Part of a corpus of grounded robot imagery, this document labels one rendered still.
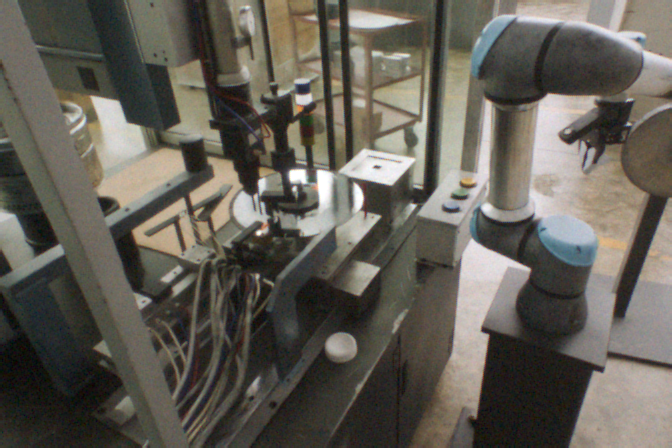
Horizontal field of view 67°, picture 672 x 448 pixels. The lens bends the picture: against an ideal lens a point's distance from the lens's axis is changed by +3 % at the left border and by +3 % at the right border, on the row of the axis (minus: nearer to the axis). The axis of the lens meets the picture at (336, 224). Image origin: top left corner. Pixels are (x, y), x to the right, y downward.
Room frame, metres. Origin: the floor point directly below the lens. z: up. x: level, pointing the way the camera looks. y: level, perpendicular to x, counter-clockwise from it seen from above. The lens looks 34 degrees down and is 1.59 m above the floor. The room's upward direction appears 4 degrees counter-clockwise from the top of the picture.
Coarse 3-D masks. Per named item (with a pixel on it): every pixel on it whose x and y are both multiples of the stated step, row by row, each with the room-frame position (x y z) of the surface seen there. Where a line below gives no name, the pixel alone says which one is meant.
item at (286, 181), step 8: (288, 176) 1.00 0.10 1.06; (288, 184) 1.00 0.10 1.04; (264, 192) 1.02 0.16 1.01; (272, 192) 1.01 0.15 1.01; (280, 192) 1.01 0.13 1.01; (288, 192) 1.00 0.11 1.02; (296, 192) 1.01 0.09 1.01; (264, 200) 1.00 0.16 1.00; (272, 200) 1.00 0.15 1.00; (280, 200) 1.00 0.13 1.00; (288, 200) 0.99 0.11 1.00; (296, 200) 1.00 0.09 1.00; (272, 208) 1.02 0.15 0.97; (272, 216) 1.00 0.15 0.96
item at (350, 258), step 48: (240, 96) 0.91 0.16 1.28; (240, 144) 0.91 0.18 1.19; (336, 240) 1.03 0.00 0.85; (384, 240) 1.14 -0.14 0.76; (240, 288) 0.87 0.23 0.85; (288, 288) 0.72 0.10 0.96; (336, 288) 0.88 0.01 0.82; (288, 336) 0.71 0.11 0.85; (288, 384) 0.67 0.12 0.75; (240, 432) 0.57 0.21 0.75
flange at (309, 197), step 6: (306, 192) 1.09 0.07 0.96; (312, 192) 1.10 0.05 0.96; (300, 198) 1.06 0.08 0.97; (306, 198) 1.07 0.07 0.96; (312, 198) 1.07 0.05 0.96; (318, 198) 1.07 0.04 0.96; (282, 204) 1.05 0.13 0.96; (288, 204) 1.05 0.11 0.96; (294, 204) 1.04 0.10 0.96; (300, 204) 1.04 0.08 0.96; (306, 204) 1.04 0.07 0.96; (312, 204) 1.04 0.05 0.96; (288, 210) 1.03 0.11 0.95; (294, 210) 1.03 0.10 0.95; (300, 210) 1.03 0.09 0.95
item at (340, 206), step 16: (272, 176) 1.22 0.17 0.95; (304, 176) 1.21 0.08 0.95; (320, 176) 1.20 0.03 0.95; (336, 176) 1.19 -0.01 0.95; (320, 192) 1.11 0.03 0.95; (336, 192) 1.11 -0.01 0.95; (352, 192) 1.10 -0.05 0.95; (240, 208) 1.06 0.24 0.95; (256, 208) 1.06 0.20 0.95; (320, 208) 1.03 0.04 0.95; (336, 208) 1.03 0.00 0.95; (352, 208) 1.02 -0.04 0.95; (272, 224) 0.98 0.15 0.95; (288, 224) 0.97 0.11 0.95; (304, 224) 0.97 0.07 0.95; (320, 224) 0.96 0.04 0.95; (336, 224) 0.96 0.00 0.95
